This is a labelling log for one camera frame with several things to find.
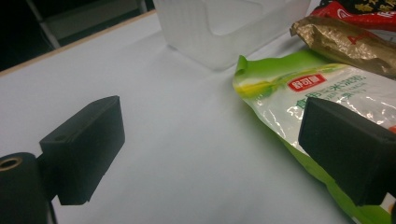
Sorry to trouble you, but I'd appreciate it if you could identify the red and black snack packet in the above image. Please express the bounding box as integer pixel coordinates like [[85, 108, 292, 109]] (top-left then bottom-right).
[[310, 0, 396, 33]]

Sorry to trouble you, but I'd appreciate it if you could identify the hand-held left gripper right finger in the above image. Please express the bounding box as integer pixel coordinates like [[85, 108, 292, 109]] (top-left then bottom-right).
[[297, 96, 396, 207]]

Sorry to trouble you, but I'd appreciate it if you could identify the translucent white plastic container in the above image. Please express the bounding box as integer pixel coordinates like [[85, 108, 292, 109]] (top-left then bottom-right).
[[152, 0, 312, 71]]

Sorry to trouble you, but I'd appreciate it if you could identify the green and white food bag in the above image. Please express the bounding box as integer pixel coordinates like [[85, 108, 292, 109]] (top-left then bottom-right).
[[232, 49, 396, 224]]

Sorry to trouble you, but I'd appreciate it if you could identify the grey metal stand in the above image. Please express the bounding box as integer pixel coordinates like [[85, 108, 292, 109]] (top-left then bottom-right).
[[25, 0, 156, 49]]

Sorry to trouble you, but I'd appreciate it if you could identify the gold foil wrapper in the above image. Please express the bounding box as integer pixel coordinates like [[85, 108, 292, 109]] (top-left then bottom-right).
[[290, 15, 396, 79]]

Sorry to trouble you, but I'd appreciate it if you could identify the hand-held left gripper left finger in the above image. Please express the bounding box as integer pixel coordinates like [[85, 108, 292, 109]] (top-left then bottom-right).
[[38, 95, 126, 206]]

